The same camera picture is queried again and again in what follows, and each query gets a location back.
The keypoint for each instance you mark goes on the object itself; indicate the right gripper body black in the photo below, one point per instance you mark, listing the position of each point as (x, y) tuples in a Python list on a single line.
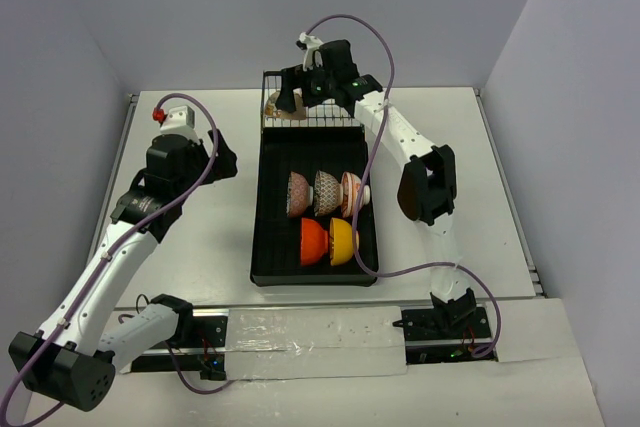
[(316, 86)]

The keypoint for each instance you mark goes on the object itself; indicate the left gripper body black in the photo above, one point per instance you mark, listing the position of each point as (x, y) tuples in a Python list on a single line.
[(220, 160)]

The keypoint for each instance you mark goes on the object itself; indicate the white ceramic bowl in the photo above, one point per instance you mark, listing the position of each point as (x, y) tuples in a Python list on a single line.
[(271, 111)]

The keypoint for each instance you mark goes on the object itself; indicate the dark floral patterned bowl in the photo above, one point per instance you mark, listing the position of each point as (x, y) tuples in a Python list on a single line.
[(299, 195)]

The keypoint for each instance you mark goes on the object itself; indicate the orange white patterned bowl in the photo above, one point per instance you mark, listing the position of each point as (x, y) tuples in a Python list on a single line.
[(351, 184)]

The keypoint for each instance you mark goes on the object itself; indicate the brown geometric patterned bowl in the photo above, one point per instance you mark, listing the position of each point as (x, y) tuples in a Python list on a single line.
[(327, 194)]

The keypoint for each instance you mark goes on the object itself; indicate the orange plastic bowl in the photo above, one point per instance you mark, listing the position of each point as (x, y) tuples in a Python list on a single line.
[(314, 242)]

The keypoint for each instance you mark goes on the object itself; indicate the yellow plastic bowl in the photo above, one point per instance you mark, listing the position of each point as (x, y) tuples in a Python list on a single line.
[(341, 246)]

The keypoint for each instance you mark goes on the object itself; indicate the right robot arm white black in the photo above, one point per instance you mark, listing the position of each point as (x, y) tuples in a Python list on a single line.
[(428, 185)]

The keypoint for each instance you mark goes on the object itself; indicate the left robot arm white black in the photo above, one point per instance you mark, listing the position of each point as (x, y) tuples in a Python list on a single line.
[(72, 357)]

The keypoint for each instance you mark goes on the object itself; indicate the black dish rack tray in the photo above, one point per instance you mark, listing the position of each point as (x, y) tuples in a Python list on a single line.
[(276, 241)]

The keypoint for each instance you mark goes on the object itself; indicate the silver tape strip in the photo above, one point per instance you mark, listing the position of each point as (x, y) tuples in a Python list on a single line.
[(287, 344)]

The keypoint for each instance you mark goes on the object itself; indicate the black wire plate holder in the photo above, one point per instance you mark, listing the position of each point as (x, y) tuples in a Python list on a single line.
[(324, 122)]

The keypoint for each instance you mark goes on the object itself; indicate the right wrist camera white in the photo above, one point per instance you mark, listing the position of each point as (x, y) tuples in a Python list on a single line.
[(310, 46)]

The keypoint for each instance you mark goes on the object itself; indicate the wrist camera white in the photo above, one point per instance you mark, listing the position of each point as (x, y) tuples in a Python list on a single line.
[(310, 46), (177, 121)]

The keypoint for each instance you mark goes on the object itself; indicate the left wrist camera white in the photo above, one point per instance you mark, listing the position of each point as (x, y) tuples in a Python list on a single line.
[(177, 121)]

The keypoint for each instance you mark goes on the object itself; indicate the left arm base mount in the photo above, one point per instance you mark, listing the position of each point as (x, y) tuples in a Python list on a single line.
[(202, 352)]

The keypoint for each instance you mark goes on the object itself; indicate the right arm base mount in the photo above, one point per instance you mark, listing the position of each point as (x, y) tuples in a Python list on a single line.
[(427, 342)]

